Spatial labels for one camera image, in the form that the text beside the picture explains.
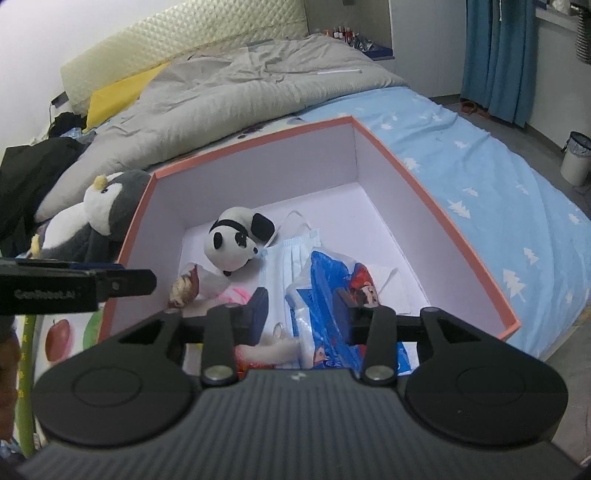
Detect orange cardboard box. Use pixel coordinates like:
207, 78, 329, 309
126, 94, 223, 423
99, 115, 522, 365

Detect white fluffy ring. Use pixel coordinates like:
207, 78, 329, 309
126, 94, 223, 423
235, 323, 303, 370

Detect white trash bin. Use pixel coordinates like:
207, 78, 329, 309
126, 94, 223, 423
560, 131, 591, 186

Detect white translucent plastic bag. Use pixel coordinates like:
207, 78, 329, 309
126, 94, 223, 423
170, 262, 222, 319

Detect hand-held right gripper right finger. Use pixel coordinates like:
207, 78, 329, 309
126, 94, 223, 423
332, 287, 483, 385

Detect row of cosmetic bottles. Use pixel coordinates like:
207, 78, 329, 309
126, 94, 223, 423
316, 25, 395, 62

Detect dark cloth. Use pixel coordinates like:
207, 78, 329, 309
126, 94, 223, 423
48, 112, 88, 138

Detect green sash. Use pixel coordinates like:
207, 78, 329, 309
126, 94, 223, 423
16, 316, 40, 457

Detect yellow pillow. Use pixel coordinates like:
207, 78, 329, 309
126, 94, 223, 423
85, 62, 172, 130

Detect panda plush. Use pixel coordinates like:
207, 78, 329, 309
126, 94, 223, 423
204, 206, 277, 278

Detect grey white penguin plush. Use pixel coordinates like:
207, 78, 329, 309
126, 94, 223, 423
28, 170, 152, 264

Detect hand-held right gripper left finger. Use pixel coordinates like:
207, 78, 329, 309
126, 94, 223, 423
115, 287, 269, 385

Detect blue curtain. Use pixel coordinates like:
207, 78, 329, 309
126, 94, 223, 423
459, 0, 541, 129

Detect grey duvet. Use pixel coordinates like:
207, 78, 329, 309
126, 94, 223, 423
34, 34, 409, 222

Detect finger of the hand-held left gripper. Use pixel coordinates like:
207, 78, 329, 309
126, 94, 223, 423
95, 269, 158, 302
0, 257, 125, 278

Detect white cabinet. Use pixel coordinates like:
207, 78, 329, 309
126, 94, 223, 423
305, 0, 467, 97

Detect cream quilted headboard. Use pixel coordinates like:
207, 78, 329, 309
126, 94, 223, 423
60, 0, 309, 116

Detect blue plastic packet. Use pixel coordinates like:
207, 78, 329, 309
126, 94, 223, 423
284, 249, 414, 374

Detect white face masks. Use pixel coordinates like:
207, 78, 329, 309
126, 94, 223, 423
259, 210, 321, 319

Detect black clothing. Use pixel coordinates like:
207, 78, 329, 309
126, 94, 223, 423
0, 136, 86, 257

